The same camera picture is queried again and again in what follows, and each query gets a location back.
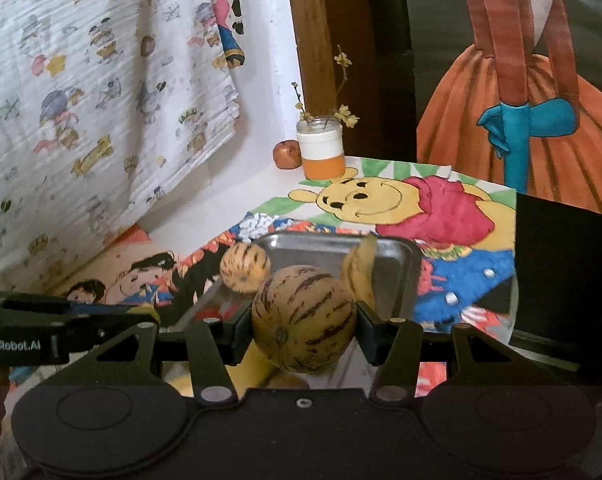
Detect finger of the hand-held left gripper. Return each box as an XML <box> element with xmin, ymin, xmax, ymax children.
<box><xmin>0</xmin><ymin>289</ymin><xmax>82</xmax><ymax>309</ymax></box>
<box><xmin>0</xmin><ymin>305</ymin><xmax>161</xmax><ymax>341</ymax></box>

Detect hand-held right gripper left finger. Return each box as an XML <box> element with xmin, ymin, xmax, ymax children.
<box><xmin>41</xmin><ymin>304</ymin><xmax>256</xmax><ymax>405</ymax></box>

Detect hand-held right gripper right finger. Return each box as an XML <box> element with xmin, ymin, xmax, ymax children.
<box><xmin>355</xmin><ymin>304</ymin><xmax>564</xmax><ymax>405</ymax></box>

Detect large striped melon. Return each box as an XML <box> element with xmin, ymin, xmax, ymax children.
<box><xmin>251</xmin><ymin>266</ymin><xmax>358</xmax><ymax>375</ymax></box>

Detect yellow banana with sticker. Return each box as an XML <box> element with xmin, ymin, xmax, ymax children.
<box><xmin>341</xmin><ymin>235</ymin><xmax>380</xmax><ymax>312</ymax></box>

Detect small striped melon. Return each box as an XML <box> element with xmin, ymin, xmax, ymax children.
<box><xmin>219</xmin><ymin>242</ymin><xmax>272</xmax><ymax>294</ymax></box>

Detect metal tray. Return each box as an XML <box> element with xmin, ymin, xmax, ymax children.
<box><xmin>181</xmin><ymin>232</ymin><xmax>424</xmax><ymax>396</ymax></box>

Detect colourful cartoon tablecloth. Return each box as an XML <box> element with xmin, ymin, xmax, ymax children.
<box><xmin>11</xmin><ymin>155</ymin><xmax>520</xmax><ymax>397</ymax></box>

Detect red apple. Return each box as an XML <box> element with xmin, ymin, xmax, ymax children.
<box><xmin>273</xmin><ymin>140</ymin><xmax>302</xmax><ymax>170</ymax></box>

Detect white and orange jar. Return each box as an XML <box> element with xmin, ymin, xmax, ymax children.
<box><xmin>296</xmin><ymin>116</ymin><xmax>346</xmax><ymax>181</ymax></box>

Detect dried flower twigs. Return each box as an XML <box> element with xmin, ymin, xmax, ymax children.
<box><xmin>291</xmin><ymin>45</ymin><xmax>360</xmax><ymax>131</ymax></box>

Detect white cartoon printed blanket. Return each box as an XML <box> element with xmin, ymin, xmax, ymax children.
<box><xmin>0</xmin><ymin>0</ymin><xmax>242</xmax><ymax>291</ymax></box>

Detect pink cartoon cloth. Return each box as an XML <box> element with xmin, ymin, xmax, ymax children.
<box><xmin>203</xmin><ymin>0</ymin><xmax>247</xmax><ymax>69</ymax></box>

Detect wall poster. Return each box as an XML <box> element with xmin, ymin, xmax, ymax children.
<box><xmin>415</xmin><ymin>0</ymin><xmax>602</xmax><ymax>218</ymax></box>

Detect wooden door frame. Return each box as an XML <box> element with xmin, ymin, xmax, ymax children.
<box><xmin>284</xmin><ymin>0</ymin><xmax>382</xmax><ymax>157</ymax></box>

